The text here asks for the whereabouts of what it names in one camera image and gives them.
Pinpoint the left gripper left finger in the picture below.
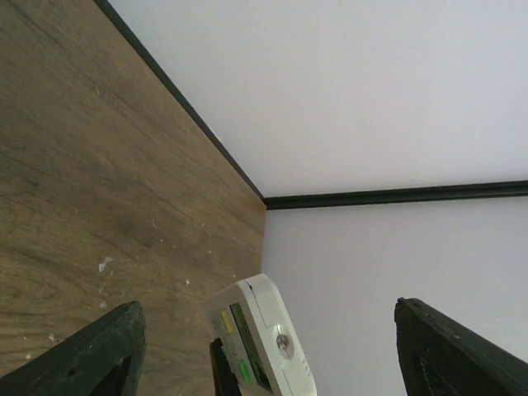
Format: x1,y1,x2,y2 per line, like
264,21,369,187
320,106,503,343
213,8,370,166
1,301,147,395

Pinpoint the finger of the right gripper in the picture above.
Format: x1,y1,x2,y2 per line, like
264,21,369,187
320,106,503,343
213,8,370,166
210,338,239,396

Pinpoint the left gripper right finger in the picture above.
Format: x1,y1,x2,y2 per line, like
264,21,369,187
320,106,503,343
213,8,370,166
394,298,527,395

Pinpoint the white remote control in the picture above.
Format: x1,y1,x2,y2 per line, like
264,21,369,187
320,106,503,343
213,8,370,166
202,274,317,395

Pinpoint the black aluminium frame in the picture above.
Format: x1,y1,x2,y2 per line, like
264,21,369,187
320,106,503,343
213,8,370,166
95,1,527,210

